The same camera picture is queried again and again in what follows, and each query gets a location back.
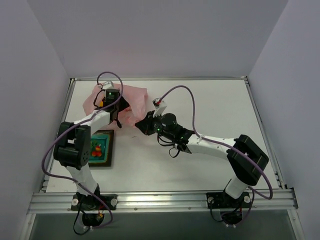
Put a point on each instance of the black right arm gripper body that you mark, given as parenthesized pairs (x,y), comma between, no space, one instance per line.
(148,125)

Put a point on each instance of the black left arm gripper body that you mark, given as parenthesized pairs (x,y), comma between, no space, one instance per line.
(120,105)

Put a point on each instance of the pink plastic bag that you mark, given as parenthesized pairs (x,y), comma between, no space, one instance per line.
(136,98)

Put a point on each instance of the red orange fake fruit bunch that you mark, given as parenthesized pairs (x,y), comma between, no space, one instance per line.
(96,149)

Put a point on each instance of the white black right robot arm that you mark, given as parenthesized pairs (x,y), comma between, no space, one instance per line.
(246,159)

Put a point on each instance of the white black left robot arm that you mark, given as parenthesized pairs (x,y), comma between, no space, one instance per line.
(72,148)

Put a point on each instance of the green square ceramic plate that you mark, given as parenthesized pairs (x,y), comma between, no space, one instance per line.
(106,139)

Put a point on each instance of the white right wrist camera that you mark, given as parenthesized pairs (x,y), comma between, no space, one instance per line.
(159,106)

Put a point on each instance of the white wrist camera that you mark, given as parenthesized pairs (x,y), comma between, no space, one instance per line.
(159,106)
(106,85)

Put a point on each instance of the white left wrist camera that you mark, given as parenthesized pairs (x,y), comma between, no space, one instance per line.
(106,85)

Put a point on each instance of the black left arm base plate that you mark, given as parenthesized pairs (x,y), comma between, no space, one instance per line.
(90,203)

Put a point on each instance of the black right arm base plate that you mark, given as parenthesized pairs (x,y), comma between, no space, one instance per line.
(221,200)

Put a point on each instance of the aluminium front rail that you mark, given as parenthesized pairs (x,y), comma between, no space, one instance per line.
(157,202)

